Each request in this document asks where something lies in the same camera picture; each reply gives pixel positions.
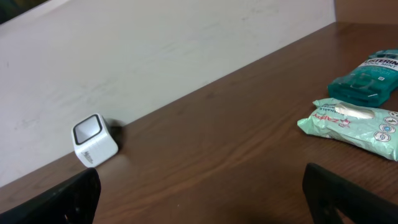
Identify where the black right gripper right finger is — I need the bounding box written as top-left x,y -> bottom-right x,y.
302,163 -> 397,224

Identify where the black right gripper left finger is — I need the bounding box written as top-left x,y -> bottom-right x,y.
1,168 -> 101,224

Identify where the green wet wipes pack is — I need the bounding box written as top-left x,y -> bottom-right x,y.
297,98 -> 397,161

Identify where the blue mouthwash bottle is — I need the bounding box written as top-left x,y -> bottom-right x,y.
328,49 -> 397,108

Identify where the white barcode scanner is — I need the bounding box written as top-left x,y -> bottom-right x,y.
72,113 -> 119,168

